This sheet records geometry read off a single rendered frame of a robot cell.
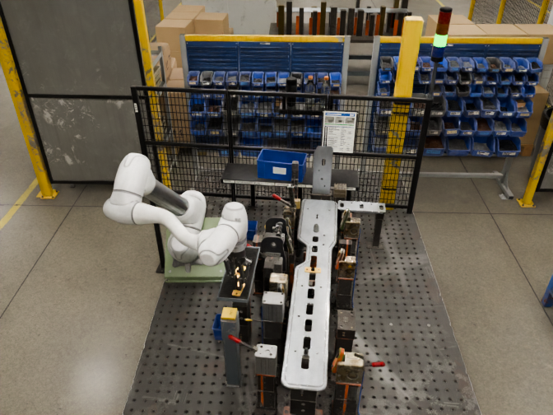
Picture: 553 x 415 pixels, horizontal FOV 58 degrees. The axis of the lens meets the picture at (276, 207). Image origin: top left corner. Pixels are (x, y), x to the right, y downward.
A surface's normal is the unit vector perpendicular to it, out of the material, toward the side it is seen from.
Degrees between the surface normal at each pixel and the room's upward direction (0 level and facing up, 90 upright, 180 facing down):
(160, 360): 0
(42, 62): 91
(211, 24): 90
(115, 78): 92
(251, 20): 90
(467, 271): 0
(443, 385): 0
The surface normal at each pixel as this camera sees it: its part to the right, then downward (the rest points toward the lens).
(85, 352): 0.00, -0.82
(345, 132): -0.11, 0.56
